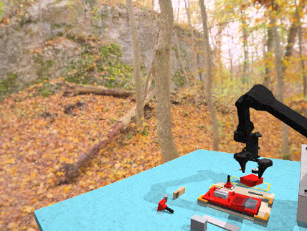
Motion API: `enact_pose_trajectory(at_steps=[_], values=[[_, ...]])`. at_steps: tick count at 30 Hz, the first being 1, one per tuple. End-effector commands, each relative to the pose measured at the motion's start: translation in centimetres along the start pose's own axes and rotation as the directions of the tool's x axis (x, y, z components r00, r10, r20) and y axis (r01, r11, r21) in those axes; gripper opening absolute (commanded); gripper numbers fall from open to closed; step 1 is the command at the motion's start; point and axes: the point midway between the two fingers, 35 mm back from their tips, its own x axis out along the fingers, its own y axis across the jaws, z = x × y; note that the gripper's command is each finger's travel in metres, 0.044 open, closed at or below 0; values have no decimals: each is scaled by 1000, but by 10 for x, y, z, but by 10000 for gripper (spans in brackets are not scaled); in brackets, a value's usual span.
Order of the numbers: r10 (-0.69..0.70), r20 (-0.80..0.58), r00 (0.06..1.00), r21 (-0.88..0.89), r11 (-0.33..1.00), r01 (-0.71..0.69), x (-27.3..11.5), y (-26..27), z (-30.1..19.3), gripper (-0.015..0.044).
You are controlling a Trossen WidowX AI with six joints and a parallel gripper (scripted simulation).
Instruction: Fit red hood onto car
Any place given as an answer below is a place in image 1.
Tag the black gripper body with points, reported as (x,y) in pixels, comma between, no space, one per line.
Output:
(261,162)

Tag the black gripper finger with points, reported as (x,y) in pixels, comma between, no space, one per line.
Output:
(242,166)
(261,171)

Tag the white flat bar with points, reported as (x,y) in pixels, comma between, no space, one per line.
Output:
(221,223)

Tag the cream rectangular bar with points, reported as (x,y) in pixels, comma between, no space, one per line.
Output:
(179,192)

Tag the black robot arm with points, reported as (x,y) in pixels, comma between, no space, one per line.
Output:
(261,98)

